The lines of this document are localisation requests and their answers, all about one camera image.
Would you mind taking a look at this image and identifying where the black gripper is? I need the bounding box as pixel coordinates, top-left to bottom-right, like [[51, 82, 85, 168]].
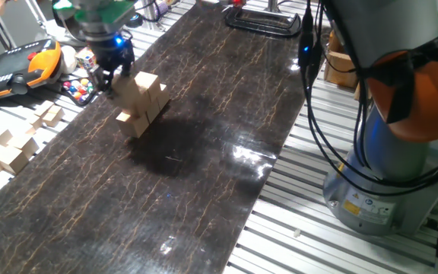
[[87, 34, 136, 98]]

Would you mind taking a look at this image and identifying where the pile of spare wooden blocks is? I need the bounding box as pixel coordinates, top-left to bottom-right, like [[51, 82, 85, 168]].
[[0, 108, 52, 212]]

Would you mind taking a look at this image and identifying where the rubiks cube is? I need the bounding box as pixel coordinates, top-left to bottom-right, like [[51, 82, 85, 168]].
[[75, 46, 97, 71]]

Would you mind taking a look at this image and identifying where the black triangle ball rack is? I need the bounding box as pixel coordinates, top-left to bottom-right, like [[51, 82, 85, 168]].
[[59, 75, 100, 107]]

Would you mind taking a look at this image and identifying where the white round ball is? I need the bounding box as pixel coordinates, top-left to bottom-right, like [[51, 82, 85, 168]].
[[59, 45, 78, 75]]

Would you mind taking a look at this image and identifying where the black round puck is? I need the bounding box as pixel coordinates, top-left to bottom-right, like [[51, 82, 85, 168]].
[[125, 13, 144, 29]]

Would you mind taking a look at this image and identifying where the green mounting plate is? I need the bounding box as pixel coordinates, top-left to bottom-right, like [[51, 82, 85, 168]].
[[52, 0, 138, 24]]

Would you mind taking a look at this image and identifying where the black orange teach pendant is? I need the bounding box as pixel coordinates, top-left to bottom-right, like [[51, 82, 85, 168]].
[[0, 39, 63, 101]]

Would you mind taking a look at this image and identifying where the dark marble pattern mat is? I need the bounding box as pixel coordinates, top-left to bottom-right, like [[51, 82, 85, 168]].
[[0, 0, 329, 274]]

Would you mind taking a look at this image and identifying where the metal stand pole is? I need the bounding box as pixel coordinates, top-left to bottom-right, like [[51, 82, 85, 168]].
[[264, 0, 283, 14]]

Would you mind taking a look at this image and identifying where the black connector blue light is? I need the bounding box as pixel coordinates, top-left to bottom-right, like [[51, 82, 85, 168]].
[[297, 7, 322, 77]]

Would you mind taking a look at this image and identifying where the black velcro strap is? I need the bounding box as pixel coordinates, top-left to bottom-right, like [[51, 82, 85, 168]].
[[359, 36, 438, 125]]

